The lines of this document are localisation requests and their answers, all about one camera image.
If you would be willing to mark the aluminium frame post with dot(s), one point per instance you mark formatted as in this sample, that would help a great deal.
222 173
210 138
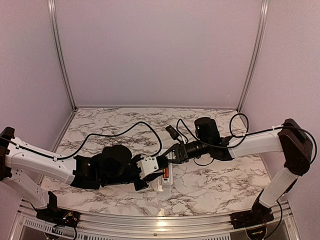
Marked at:
59 51
262 21

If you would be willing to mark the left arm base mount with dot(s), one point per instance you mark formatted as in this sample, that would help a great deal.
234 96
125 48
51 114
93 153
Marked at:
56 215

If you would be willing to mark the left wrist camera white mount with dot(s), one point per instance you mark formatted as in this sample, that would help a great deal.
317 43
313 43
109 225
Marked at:
151 165

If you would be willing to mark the left aluminium frame post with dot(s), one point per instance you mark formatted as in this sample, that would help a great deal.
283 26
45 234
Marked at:
59 51

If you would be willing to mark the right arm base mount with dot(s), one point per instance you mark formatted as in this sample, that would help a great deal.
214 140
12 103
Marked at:
257 215

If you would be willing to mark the white remote control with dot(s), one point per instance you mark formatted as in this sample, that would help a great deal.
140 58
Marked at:
168 181

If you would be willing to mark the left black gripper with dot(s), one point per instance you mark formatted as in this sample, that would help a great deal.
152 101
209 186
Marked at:
148 178

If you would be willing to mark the right aluminium frame post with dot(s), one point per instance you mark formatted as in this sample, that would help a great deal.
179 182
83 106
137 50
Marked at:
262 21

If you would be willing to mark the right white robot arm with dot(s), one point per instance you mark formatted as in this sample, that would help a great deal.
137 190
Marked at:
297 145

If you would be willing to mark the front aluminium rail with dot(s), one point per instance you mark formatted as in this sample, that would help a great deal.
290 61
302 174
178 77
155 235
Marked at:
98 226

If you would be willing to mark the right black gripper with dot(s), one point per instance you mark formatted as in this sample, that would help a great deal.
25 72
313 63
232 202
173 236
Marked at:
184 157

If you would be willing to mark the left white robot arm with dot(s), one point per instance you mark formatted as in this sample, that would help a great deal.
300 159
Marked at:
75 170

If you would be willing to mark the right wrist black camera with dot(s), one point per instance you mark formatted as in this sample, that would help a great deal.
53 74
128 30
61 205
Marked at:
176 135

